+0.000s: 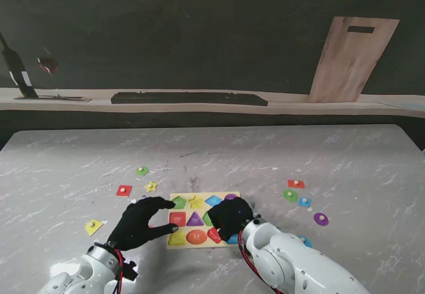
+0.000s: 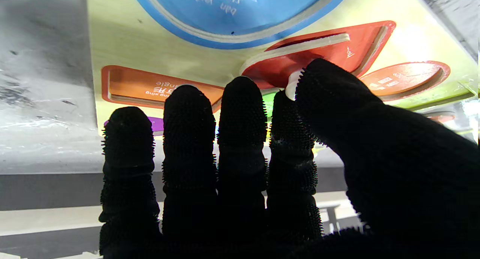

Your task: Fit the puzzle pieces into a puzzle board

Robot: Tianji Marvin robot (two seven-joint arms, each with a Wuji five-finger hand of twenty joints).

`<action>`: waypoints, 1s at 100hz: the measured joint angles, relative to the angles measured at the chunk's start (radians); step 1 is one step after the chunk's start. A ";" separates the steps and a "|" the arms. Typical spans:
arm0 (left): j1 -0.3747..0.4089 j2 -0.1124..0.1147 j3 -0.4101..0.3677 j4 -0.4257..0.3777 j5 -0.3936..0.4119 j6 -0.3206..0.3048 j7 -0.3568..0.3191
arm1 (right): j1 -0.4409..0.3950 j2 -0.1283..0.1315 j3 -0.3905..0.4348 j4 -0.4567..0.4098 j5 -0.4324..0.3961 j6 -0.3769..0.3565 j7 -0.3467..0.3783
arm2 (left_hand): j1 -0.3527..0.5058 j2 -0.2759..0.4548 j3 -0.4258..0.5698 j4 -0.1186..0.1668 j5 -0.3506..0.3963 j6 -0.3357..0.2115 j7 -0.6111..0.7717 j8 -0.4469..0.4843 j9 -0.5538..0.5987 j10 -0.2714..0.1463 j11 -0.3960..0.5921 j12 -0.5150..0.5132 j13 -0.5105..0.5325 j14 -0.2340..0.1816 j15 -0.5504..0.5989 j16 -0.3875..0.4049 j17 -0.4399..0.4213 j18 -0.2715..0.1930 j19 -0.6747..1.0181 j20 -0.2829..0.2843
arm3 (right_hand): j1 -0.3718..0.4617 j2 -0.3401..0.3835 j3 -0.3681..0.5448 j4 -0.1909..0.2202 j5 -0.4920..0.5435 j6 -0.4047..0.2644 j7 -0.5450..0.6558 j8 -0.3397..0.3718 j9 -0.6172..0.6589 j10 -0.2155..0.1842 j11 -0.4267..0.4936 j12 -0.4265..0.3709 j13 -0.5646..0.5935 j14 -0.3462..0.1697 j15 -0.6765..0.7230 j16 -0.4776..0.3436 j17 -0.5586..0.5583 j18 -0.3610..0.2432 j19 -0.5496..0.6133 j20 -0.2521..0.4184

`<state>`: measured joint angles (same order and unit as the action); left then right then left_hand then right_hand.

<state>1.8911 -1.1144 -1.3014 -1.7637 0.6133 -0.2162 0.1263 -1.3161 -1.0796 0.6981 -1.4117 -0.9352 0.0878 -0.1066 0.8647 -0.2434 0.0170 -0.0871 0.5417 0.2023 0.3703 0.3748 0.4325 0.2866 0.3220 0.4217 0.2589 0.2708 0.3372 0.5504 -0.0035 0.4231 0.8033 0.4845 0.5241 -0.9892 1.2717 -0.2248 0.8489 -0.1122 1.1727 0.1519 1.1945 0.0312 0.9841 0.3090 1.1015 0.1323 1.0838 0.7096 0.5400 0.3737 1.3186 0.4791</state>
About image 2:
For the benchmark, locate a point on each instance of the yellow wooden shape puzzle board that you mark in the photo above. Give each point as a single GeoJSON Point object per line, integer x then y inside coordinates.
{"type": "Point", "coordinates": [150, 34]}

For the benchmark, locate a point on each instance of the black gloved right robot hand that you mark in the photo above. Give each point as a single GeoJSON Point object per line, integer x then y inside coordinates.
{"type": "Point", "coordinates": [243, 176]}

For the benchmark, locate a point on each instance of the red heart puzzle piece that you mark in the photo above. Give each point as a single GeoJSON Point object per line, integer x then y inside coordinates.
{"type": "Point", "coordinates": [273, 71]}

